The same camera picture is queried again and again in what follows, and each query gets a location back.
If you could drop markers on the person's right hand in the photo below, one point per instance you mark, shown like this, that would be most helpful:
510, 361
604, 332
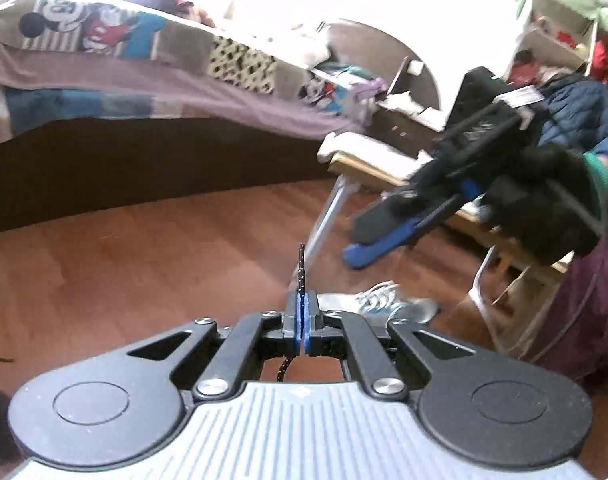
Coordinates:
548, 205

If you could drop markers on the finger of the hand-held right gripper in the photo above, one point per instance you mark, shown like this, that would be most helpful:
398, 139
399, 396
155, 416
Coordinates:
366, 255
383, 222

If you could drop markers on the pile of clothes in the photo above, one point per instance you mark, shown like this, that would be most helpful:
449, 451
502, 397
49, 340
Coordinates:
344, 85

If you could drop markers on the black speckled shoelace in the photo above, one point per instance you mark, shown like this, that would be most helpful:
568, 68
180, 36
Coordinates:
301, 265

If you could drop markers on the person's maroon trouser leg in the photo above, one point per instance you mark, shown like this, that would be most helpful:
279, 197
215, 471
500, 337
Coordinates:
588, 310

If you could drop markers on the white blue sneaker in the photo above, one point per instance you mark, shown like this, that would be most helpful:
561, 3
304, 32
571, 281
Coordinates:
383, 305

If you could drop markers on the printed cartoon blanket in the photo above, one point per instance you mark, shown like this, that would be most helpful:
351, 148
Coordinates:
134, 30

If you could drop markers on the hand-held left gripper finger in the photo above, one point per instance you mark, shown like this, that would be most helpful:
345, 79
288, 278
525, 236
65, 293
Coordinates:
308, 325
299, 325

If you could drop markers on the dark wooden bed frame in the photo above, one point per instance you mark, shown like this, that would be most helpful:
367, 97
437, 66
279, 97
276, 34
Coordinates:
109, 160

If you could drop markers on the purple bed sheet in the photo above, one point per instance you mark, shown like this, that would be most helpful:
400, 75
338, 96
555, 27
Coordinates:
134, 90

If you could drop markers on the blue puffer jacket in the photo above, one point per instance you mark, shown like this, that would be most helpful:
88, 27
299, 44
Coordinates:
578, 105

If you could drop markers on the white shelf with green cloth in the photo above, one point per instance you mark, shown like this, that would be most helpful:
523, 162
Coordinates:
553, 15

